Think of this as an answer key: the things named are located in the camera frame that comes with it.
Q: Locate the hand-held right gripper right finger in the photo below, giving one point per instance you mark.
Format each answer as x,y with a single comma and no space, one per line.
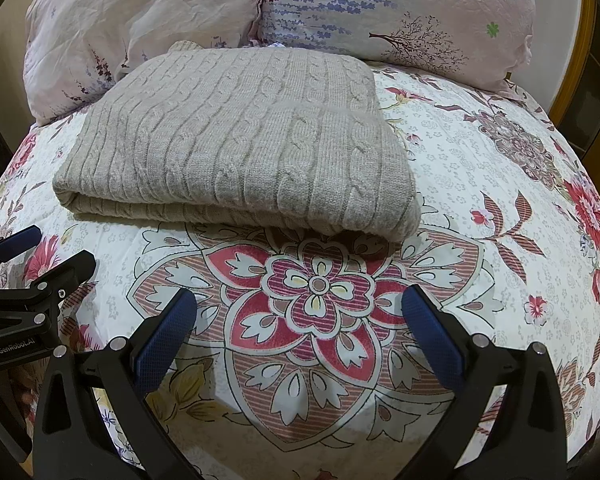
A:
432,340

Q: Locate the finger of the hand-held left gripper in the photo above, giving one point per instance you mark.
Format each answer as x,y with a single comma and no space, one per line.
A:
21,240
65,277

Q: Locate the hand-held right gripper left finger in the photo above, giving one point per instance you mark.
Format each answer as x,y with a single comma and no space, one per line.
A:
161,347

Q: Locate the floral bed sheet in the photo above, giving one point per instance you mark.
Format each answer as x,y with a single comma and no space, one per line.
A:
480,200

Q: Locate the pink floral pillow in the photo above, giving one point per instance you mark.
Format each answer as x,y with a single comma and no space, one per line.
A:
130,15

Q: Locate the pink pillow with lavender print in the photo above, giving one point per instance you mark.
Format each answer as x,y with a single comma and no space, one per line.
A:
400,10

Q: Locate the yellow wooden bed frame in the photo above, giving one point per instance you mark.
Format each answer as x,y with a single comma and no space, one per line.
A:
575,70

